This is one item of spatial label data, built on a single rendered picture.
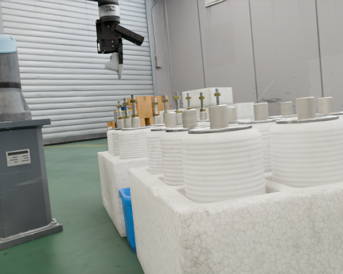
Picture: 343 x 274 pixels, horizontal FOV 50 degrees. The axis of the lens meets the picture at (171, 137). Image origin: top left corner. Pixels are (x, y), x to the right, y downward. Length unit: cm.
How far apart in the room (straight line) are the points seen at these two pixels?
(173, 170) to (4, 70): 62
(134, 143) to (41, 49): 577
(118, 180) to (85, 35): 631
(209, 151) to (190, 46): 759
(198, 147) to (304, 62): 617
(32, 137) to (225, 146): 68
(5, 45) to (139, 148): 42
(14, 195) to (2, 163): 9
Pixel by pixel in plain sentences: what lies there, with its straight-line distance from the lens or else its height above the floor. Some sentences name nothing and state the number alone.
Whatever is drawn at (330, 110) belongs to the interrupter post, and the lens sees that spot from 65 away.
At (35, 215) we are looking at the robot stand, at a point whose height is 6.
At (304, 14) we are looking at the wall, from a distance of 665.
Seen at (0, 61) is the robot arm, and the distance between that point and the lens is 102.
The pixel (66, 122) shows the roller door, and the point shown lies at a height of 37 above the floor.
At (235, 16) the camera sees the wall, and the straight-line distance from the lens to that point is 734.
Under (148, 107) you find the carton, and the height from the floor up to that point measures 44.
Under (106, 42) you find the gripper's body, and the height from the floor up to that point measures 55.
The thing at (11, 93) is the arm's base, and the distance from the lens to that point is 102.
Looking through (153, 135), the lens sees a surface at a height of 24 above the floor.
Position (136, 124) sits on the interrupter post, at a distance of 94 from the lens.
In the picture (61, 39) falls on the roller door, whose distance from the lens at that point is 684.
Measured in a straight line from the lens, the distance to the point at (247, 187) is 41.
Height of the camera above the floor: 27
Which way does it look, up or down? 3 degrees down
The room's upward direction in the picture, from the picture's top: 5 degrees counter-clockwise
